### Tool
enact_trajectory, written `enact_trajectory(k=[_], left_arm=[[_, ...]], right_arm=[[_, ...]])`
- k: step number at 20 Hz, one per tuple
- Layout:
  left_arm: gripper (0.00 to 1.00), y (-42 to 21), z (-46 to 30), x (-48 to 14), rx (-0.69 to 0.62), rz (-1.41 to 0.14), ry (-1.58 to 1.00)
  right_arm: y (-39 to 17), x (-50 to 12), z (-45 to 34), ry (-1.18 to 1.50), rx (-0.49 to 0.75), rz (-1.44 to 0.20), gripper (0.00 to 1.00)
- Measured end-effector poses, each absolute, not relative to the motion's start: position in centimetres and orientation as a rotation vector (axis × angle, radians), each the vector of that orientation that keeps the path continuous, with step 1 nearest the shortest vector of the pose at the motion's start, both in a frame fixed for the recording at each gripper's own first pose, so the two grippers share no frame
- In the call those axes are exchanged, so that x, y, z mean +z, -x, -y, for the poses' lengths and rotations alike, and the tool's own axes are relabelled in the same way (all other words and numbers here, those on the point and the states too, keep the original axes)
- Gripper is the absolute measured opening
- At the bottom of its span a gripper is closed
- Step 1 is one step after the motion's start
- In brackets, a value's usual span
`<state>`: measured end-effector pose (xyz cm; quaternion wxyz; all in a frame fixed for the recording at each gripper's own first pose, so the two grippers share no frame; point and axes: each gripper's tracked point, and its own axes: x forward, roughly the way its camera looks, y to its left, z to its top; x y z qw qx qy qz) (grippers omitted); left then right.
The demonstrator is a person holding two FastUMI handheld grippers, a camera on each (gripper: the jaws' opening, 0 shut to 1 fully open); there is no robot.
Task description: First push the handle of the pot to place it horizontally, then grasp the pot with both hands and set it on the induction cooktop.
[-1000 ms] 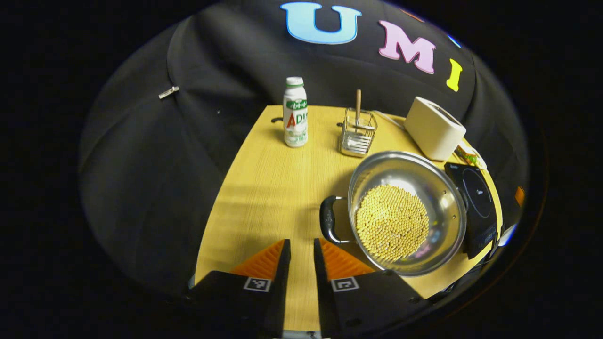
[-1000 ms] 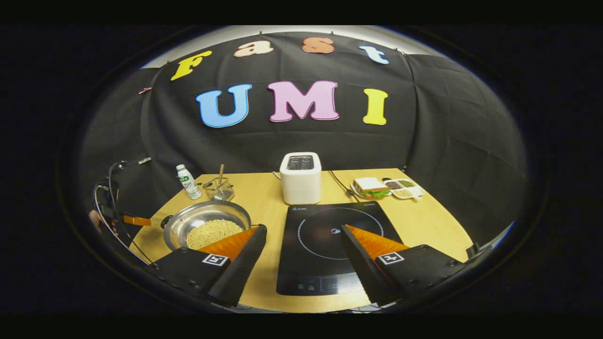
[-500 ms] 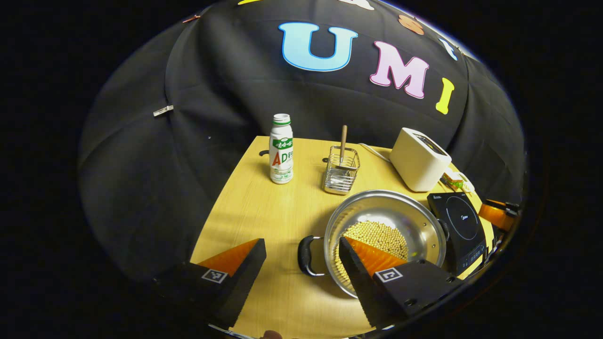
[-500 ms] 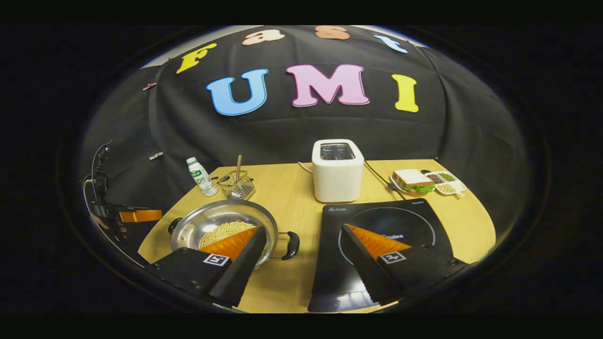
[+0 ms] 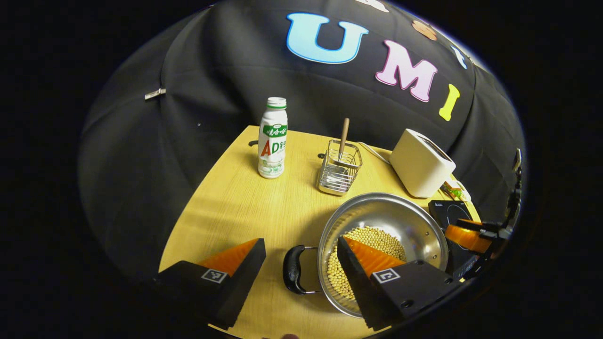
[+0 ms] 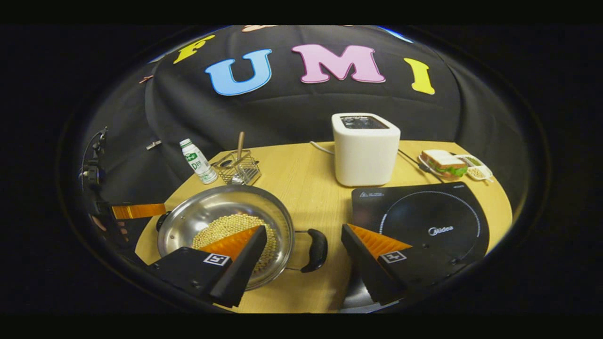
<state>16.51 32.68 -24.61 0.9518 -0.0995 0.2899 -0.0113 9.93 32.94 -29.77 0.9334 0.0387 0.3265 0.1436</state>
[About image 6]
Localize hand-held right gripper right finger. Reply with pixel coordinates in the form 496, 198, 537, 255
341, 224, 474, 305

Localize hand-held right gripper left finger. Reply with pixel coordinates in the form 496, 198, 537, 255
147, 225, 268, 308

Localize pile of soybeans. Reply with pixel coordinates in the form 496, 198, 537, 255
192, 214, 277, 274

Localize stainless steel pot black handles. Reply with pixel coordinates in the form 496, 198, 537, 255
155, 184, 328, 291

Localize black induction cooktop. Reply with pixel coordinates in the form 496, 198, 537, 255
351, 182, 490, 283

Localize white drink bottle green label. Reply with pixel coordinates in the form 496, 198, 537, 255
179, 138, 219, 185

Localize white toaster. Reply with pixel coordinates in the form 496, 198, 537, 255
331, 113, 401, 187

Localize small white plate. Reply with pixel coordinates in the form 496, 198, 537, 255
417, 155, 469, 179

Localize sandwich with lettuce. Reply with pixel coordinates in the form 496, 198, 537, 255
421, 149, 468, 178

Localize white divided dish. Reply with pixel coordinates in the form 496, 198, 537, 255
456, 154, 494, 183

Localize black backdrop cloth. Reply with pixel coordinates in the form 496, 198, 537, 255
78, 24, 538, 222

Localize metal wire basket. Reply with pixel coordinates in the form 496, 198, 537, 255
214, 150, 262, 186

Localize black power cable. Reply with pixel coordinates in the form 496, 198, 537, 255
398, 149, 444, 183

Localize wooden handled spoon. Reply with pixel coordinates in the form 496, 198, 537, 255
231, 131, 245, 184

